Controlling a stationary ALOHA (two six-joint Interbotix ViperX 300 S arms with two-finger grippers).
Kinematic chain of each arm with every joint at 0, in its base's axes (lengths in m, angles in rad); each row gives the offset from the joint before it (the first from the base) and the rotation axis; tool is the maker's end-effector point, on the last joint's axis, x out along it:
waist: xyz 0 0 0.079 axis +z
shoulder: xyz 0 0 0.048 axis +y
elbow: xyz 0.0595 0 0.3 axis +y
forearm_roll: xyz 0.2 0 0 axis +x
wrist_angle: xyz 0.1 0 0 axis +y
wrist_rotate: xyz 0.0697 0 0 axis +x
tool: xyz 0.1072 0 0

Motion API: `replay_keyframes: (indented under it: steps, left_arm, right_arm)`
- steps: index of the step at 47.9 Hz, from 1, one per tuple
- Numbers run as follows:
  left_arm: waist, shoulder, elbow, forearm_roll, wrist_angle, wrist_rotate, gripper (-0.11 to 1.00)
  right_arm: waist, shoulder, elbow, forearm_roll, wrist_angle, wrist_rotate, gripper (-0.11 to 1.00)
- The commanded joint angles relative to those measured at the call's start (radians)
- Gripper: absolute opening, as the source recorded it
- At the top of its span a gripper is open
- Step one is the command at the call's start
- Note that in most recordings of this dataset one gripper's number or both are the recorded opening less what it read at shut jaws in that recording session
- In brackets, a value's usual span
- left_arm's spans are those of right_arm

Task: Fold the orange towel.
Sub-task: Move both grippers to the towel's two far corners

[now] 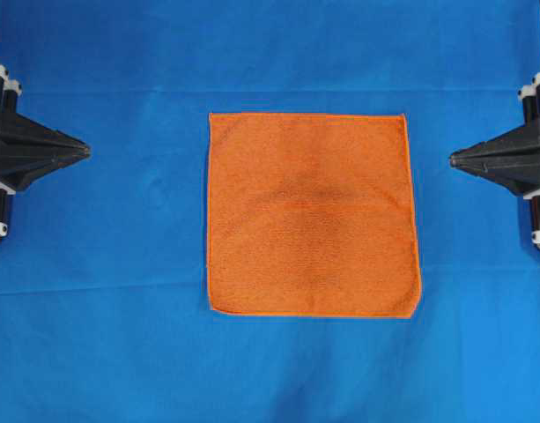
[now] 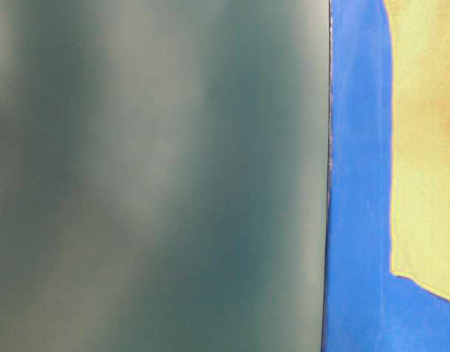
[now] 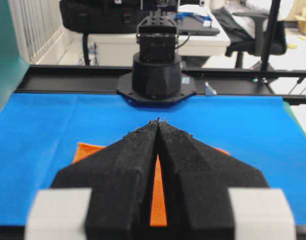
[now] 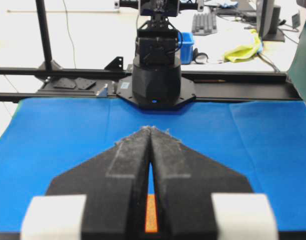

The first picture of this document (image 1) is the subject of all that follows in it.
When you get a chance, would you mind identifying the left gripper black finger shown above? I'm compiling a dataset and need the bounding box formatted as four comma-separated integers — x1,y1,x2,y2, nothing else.
4,152,90,190
4,112,91,154

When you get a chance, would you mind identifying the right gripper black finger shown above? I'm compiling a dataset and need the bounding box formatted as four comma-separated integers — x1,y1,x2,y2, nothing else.
449,160,539,197
449,127,538,163

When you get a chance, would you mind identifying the orange microfibre towel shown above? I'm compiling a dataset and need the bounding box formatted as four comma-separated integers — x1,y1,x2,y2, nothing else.
206,112,422,319

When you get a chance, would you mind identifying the blue table cloth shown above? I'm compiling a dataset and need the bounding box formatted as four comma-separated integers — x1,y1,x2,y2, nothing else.
0,1,540,422

